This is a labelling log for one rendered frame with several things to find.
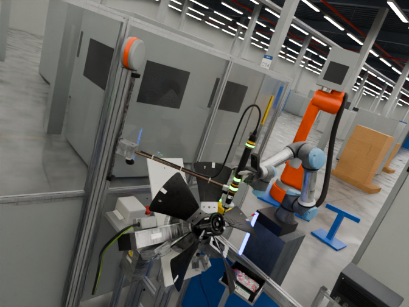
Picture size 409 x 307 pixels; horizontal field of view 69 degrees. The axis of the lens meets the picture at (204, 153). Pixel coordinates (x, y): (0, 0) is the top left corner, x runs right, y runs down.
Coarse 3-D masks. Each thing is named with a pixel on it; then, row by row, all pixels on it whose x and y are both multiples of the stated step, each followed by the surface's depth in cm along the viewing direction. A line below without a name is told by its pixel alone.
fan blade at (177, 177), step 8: (176, 176) 144; (168, 184) 142; (176, 184) 144; (184, 184) 146; (160, 192) 141; (168, 192) 143; (176, 192) 144; (184, 192) 146; (168, 200) 144; (176, 200) 145; (184, 200) 147; (192, 200) 149; (152, 208) 142; (160, 208) 144; (168, 208) 145; (176, 208) 147; (184, 208) 148; (192, 208) 150; (176, 216) 149; (184, 216) 150
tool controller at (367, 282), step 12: (348, 264) 152; (348, 276) 145; (360, 276) 146; (336, 288) 151; (348, 288) 146; (360, 288) 141; (372, 288) 141; (384, 288) 141; (336, 300) 151; (348, 300) 148; (360, 300) 143; (372, 300) 138; (384, 300) 135; (396, 300) 136
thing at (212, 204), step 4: (204, 204) 163; (208, 204) 162; (212, 204) 162; (216, 204) 162; (204, 208) 162; (208, 208) 161; (212, 208) 161; (216, 208) 161; (208, 212) 161; (212, 212) 160
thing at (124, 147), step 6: (120, 138) 165; (120, 144) 163; (126, 144) 162; (132, 144) 164; (138, 144) 168; (120, 150) 164; (126, 150) 163; (132, 150) 162; (126, 156) 164; (132, 156) 164
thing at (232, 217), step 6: (234, 210) 183; (240, 210) 186; (228, 216) 173; (234, 216) 177; (240, 216) 180; (228, 222) 165; (234, 222) 169; (240, 222) 173; (246, 222) 178; (240, 228) 168; (246, 228) 173; (252, 228) 178; (252, 234) 173
